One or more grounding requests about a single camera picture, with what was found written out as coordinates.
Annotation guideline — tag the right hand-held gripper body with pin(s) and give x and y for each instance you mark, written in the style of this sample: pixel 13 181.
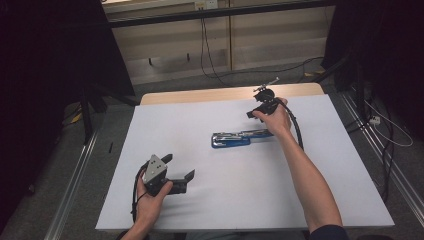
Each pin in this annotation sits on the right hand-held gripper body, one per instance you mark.
pixel 266 98

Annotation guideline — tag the white power adapter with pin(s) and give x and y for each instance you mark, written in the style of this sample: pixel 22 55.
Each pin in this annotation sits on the white power adapter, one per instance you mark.
pixel 375 120

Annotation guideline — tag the person's dark sleeve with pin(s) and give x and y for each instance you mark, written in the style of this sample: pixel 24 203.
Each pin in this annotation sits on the person's dark sleeve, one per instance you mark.
pixel 330 233

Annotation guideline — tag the black metal stand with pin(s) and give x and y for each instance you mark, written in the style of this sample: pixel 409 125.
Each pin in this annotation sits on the black metal stand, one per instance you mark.
pixel 87 123

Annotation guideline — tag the blue stapler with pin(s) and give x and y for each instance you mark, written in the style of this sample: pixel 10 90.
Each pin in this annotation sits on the blue stapler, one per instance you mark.
pixel 230 140

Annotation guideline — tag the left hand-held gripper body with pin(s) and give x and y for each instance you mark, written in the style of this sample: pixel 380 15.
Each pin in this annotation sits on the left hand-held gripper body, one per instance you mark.
pixel 155 170

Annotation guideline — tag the black horizontal bar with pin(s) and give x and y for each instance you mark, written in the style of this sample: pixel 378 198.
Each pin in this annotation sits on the black horizontal bar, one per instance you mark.
pixel 166 18

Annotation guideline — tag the white wall socket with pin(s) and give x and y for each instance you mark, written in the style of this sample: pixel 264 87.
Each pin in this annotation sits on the white wall socket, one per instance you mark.
pixel 206 4

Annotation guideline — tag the light wooden table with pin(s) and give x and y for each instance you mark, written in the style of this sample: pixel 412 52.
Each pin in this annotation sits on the light wooden table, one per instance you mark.
pixel 200 95

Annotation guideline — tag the white table cover board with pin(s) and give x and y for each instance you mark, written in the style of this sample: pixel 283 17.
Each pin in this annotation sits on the white table cover board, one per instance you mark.
pixel 233 186

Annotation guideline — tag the beige wooden cabinet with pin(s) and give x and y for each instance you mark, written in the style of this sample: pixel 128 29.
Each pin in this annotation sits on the beige wooden cabinet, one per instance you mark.
pixel 266 43

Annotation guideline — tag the thin vertical pole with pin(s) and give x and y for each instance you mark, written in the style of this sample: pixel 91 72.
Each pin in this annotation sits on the thin vertical pole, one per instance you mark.
pixel 229 40

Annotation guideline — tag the aluminium floor rail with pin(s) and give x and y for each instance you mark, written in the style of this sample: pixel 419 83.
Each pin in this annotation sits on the aluminium floor rail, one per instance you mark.
pixel 401 176
pixel 71 190

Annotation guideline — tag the person's right hand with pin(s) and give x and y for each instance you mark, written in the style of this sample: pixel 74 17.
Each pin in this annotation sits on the person's right hand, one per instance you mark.
pixel 278 121

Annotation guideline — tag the person's left hand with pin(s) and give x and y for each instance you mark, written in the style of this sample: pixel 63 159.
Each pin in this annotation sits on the person's left hand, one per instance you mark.
pixel 150 208

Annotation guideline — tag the black curtain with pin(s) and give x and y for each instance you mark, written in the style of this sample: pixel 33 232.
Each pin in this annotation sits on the black curtain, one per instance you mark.
pixel 393 50
pixel 40 66

